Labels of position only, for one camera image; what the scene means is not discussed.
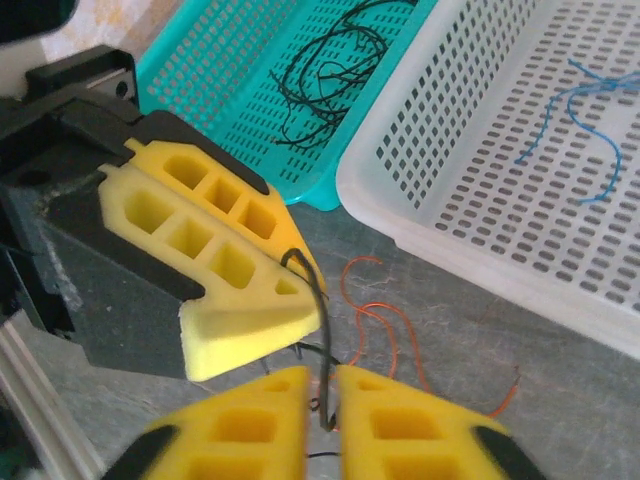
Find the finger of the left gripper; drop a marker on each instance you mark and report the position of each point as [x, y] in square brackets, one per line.
[210, 165]
[240, 325]

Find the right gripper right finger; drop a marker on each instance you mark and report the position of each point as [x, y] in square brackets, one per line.
[415, 440]

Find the aluminium side rail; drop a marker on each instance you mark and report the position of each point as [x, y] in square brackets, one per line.
[45, 400]

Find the white plastic basket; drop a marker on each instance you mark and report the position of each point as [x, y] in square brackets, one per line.
[500, 280]

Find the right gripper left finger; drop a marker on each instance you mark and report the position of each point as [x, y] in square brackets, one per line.
[240, 430]

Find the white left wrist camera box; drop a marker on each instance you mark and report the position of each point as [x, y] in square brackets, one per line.
[20, 60]

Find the patterned fabric backdrop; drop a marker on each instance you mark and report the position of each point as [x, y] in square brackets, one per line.
[125, 25]

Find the teal plastic basket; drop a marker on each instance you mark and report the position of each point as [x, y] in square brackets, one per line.
[200, 65]

